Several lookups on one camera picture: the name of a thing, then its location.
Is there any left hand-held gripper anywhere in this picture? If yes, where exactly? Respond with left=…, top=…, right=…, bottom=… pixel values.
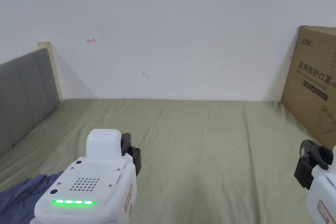
left=30, top=129, right=142, bottom=224

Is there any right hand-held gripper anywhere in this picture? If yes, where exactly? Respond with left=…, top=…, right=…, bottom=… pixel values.
left=294, top=139, right=336, bottom=224

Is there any brown cardboard carton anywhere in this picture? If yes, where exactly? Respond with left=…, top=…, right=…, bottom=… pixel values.
left=280, top=26, right=336, bottom=148

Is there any bed with pale green sheet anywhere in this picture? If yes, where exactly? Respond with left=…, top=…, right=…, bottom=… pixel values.
left=0, top=99, right=336, bottom=224

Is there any grey padded headboard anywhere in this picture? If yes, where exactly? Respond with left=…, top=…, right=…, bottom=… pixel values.
left=0, top=41, right=64, bottom=159

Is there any dark blue garment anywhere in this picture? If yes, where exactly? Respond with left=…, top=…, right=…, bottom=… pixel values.
left=0, top=171, right=65, bottom=224

